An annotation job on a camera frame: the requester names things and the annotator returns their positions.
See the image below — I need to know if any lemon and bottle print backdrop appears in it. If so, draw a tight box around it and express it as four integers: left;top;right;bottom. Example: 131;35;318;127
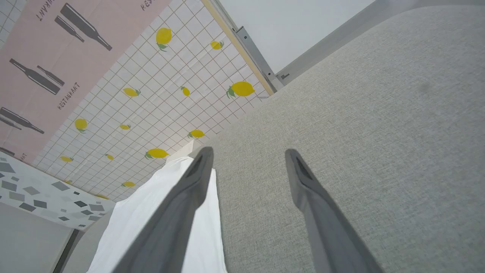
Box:
0;0;275;202

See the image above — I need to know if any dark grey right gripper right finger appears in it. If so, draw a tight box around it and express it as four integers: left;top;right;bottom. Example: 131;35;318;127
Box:
285;148;384;273

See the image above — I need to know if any white partition board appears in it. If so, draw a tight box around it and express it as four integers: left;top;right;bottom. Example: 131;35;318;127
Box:
219;0;379;73

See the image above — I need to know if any white garment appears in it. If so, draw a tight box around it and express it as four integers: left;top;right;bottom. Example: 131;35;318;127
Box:
86;156;228;273

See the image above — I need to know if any grey metal frame bracket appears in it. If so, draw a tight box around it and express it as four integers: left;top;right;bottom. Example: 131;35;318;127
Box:
207;0;292;92

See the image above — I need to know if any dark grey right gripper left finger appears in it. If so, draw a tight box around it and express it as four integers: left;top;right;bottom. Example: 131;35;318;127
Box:
112;147;215;273

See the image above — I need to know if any terrazzo pattern panel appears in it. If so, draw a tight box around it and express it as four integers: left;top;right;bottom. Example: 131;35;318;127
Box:
0;152;116;232

